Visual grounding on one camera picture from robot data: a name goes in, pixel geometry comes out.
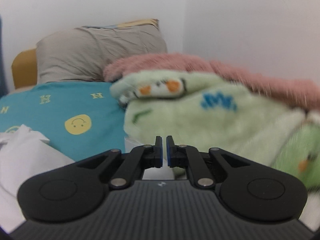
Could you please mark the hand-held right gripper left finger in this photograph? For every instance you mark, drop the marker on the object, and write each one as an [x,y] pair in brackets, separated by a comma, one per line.
[158,155]

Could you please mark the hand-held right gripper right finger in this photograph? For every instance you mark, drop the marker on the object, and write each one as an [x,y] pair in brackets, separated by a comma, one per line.
[169,155]

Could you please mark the white shirt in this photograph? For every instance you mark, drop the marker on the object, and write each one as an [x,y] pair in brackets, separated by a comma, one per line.
[27,160]

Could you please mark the green fluffy printed blanket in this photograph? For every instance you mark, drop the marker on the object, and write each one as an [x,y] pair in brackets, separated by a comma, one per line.
[212,127]

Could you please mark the pink fluffy blanket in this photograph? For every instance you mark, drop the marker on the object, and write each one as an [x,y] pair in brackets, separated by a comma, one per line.
[225,72]

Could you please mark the teal smiley print bedsheet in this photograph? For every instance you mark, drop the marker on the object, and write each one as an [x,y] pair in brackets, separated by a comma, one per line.
[52,110]

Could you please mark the grey pillow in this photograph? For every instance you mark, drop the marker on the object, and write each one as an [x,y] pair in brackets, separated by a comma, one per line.
[97,52]

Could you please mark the yellow patterned pillow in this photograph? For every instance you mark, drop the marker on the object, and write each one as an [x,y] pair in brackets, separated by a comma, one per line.
[140,23]

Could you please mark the yellow headboard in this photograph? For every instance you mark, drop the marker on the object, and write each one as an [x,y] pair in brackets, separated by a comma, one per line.
[23,70]

